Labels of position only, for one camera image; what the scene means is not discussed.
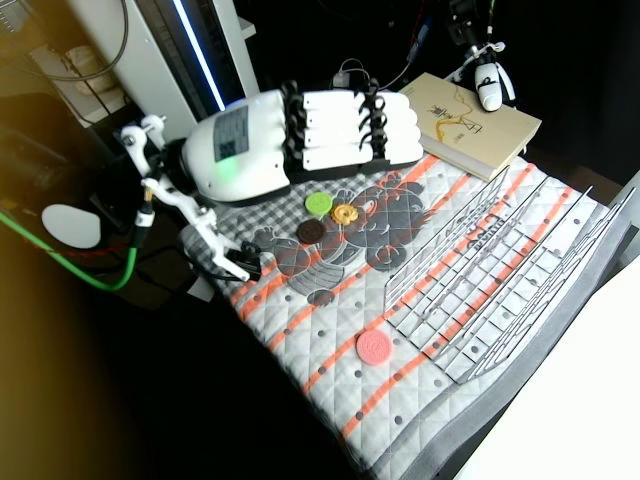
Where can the beige book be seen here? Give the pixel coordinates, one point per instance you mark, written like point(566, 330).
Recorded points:
point(500, 130)

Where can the white column with light strip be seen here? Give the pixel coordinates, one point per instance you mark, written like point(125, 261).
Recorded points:
point(150, 60)

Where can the brown round toy cookie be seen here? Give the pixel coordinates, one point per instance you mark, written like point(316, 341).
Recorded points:
point(311, 231)

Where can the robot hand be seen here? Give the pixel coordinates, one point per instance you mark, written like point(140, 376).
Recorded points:
point(487, 95)
point(250, 150)

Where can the grey quilt with bear print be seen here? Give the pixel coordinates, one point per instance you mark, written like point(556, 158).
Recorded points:
point(325, 320)

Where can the small black box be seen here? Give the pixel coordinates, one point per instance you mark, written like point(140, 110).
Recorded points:
point(345, 80)

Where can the green round toy cookie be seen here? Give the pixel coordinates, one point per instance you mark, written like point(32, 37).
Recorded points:
point(319, 203)

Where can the pink round toy cookie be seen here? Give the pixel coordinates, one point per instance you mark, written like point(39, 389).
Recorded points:
point(374, 346)

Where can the yellow flower toy cookie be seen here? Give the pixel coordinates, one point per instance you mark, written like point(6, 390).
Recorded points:
point(345, 214)

